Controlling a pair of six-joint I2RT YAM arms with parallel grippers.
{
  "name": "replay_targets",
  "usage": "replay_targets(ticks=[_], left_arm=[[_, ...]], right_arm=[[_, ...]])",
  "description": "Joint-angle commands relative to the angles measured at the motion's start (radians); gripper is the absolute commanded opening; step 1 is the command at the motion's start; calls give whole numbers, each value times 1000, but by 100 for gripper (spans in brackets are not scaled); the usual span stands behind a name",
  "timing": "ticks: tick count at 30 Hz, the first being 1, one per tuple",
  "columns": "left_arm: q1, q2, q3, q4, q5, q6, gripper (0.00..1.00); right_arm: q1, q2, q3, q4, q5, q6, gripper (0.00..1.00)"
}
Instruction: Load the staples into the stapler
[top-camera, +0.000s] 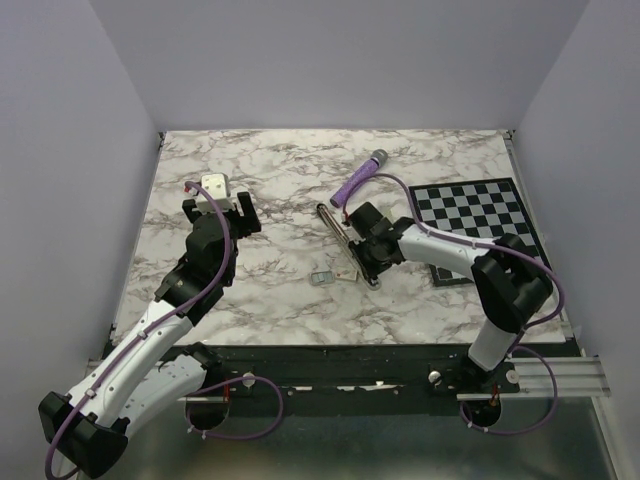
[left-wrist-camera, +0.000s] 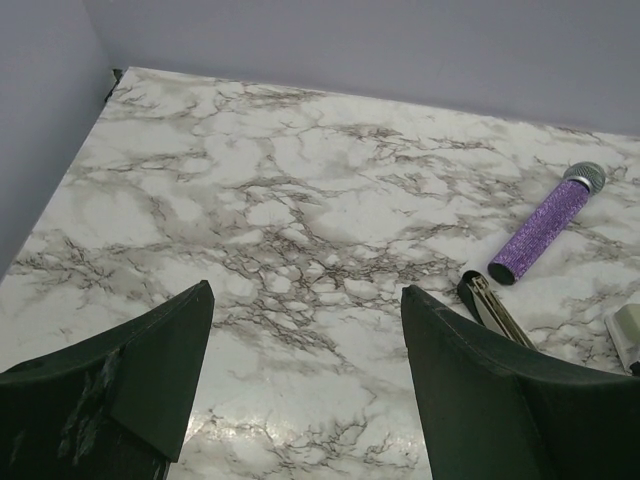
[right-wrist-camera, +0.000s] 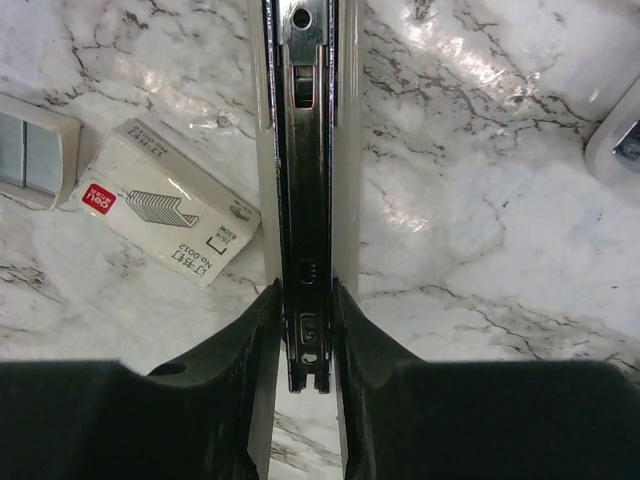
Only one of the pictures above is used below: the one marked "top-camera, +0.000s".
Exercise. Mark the stapler metal base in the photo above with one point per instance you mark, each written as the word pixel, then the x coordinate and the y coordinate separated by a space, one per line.
pixel 343 240

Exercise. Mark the black white checkerboard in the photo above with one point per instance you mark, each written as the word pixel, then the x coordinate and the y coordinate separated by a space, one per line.
pixel 479 208

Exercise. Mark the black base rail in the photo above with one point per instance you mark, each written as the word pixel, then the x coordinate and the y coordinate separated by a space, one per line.
pixel 340 381

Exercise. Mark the purple glitter microphone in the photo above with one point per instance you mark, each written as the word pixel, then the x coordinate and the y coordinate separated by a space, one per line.
pixel 377 159

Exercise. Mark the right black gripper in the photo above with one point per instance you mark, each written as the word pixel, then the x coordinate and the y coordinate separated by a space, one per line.
pixel 371 270

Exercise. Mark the open staple tray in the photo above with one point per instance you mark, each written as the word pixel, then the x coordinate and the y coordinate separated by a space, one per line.
pixel 321 278

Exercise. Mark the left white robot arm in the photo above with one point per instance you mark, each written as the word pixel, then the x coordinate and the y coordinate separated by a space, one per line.
pixel 91 425

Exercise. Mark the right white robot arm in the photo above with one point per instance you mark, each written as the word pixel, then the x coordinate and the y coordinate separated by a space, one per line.
pixel 511 285

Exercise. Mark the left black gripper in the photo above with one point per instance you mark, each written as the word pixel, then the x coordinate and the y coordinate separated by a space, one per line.
pixel 248 223

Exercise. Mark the white staple box sleeve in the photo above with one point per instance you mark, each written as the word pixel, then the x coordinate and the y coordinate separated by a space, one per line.
pixel 347 275

